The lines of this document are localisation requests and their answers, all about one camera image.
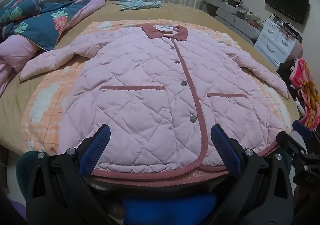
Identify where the pink quilted jacket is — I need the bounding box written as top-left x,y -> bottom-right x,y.
19,23 -> 289,186

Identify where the light blue garment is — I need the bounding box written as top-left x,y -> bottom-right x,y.
119,0 -> 162,11

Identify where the pink cartoon towel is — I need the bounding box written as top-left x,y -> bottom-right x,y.
289,58 -> 320,130

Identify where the dark cloth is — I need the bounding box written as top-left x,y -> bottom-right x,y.
277,61 -> 301,115

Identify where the clutter of small items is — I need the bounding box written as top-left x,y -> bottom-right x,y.
209,0 -> 263,25

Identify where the blue floral quilt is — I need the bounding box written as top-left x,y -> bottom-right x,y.
0,0 -> 106,98

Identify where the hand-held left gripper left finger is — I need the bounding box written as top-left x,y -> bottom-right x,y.
25,124 -> 118,225

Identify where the black television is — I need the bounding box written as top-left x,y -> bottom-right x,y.
264,0 -> 310,25

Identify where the blue cloth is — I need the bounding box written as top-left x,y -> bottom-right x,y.
122,192 -> 217,225

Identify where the orange checked blanket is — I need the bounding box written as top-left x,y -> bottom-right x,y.
21,21 -> 293,158

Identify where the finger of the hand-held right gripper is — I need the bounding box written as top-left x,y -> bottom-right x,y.
292,120 -> 320,148
276,130 -> 311,163

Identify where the white drawer cabinet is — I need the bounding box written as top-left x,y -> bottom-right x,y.
254,18 -> 303,70

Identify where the black cable loop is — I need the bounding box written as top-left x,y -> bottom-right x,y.
223,11 -> 237,27

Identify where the bed with tan sheet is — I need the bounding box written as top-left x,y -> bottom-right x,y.
0,0 -> 300,165

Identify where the grey desk with clutter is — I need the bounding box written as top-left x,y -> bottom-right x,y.
204,0 -> 263,41

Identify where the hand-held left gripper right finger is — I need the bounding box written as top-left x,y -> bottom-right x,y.
211,124 -> 294,225

